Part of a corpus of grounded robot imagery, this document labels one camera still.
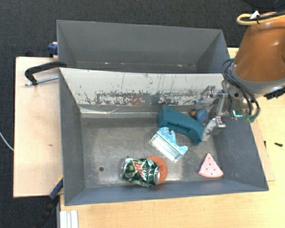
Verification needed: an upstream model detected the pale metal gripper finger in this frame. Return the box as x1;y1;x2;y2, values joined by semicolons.
196;85;216;107
202;118;227;142

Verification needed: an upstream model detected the small blue and orange toy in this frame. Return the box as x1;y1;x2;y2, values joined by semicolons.
190;108;209;123

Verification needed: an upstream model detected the pink dotted wedge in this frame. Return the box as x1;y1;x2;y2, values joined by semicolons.
198;152;225;179

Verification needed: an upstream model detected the pale blue and clear packet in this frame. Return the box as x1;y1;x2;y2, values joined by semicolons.
149;126;189;162

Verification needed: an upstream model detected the orange round scrubber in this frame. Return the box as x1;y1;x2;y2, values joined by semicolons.
145;155;169;184

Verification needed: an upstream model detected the crushed green drink can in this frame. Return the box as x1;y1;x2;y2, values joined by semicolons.
119;156;161;188

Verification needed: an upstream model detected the grey metal bin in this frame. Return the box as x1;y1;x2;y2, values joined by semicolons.
56;19;269;206

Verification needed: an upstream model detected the teal curved plastic handle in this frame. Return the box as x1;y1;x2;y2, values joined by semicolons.
156;104;204;146

